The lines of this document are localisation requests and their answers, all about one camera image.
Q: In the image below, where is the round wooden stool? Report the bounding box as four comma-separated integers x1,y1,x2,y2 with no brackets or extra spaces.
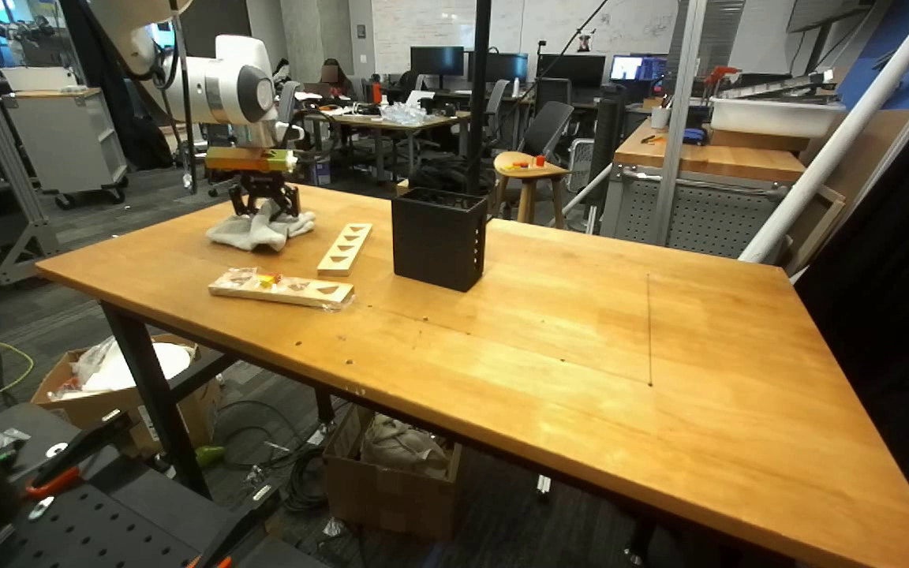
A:
488,149,570,228

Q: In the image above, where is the black perforated plate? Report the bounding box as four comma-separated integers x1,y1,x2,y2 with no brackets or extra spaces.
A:
0,458,258,568

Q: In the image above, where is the orange handled tool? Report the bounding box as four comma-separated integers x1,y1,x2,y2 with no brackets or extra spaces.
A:
19,460,90,504

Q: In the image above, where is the black vertical pole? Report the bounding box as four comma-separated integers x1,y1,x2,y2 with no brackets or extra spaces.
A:
464,0,494,204

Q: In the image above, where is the lit computer monitor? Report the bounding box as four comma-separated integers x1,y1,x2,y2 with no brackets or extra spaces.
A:
606,49,677,88

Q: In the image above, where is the wooden workbench with mesh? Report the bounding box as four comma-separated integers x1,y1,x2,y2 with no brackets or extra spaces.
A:
600,119,808,258

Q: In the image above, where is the dark computer monitor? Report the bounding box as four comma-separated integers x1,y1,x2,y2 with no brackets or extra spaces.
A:
406,44,469,79

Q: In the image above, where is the cardboard box with white bag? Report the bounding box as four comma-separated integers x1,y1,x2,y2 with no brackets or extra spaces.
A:
31,337,226,458

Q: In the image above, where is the plain wooden triangle puzzle board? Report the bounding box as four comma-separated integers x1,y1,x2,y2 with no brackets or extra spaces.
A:
311,218,376,280

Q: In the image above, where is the seated person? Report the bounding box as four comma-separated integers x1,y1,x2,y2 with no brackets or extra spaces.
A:
316,57,359,104

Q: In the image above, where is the black box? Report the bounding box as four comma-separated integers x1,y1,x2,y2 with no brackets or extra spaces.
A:
387,186,493,295

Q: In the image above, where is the grey vertical post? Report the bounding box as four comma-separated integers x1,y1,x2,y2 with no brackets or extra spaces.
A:
650,0,709,245

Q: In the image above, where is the white slanted pole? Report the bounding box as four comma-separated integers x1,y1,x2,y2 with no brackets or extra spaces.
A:
738,0,909,269

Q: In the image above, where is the white wheeled cart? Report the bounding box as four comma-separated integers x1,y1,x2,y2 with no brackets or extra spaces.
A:
0,67,134,211

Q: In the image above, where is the cardboard box with grey stuffing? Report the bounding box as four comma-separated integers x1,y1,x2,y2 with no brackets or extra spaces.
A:
322,407,468,543

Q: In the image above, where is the white plastic tub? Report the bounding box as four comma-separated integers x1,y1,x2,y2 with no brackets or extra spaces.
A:
707,92,850,142

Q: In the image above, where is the black table leg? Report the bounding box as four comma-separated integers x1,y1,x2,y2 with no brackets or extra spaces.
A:
98,303,214,499

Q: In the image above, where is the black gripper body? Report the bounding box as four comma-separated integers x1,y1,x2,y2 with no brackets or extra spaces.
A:
226,169,303,221

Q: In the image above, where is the plastic-wrapped wooden triangle puzzle board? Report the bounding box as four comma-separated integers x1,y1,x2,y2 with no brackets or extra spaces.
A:
204,264,358,317

